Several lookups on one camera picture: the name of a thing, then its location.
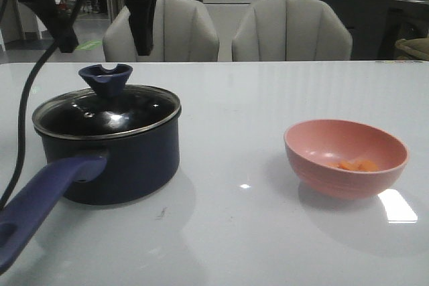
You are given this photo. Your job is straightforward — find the glass lid with blue knob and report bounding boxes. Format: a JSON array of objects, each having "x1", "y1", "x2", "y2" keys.
[{"x1": 32, "y1": 64, "x2": 181, "y2": 140}]

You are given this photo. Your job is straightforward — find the pink bowl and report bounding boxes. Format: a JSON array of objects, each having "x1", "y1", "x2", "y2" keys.
[{"x1": 284, "y1": 119, "x2": 410, "y2": 200}]

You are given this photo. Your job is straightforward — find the orange ham pieces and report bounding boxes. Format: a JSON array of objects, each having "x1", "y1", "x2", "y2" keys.
[{"x1": 328, "y1": 159, "x2": 379, "y2": 172}]

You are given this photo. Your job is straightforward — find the left grey upholstered chair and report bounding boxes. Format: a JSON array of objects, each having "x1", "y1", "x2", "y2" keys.
[{"x1": 103, "y1": 0, "x2": 220, "y2": 62}]

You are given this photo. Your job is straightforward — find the grey upholstered chair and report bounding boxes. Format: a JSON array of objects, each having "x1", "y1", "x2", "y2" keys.
[
  {"x1": 231, "y1": 0, "x2": 353, "y2": 62},
  {"x1": 103, "y1": 0, "x2": 220, "y2": 62}
]

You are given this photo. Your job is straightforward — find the dark blue saucepan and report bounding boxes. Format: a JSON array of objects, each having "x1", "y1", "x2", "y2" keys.
[{"x1": 1, "y1": 107, "x2": 182, "y2": 271}]

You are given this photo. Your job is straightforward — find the right grey upholstered chair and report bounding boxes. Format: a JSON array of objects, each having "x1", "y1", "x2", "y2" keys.
[{"x1": 231, "y1": 0, "x2": 353, "y2": 62}]

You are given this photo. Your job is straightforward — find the dark grey counter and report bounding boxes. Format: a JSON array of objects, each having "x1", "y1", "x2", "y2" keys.
[{"x1": 321, "y1": 0, "x2": 428, "y2": 60}]

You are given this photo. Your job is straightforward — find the olive cushion seat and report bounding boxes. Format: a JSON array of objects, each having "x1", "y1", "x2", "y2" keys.
[{"x1": 394, "y1": 38, "x2": 429, "y2": 61}]

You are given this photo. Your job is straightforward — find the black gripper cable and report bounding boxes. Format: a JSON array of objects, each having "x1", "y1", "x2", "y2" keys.
[{"x1": 0, "y1": 0, "x2": 91, "y2": 212}]

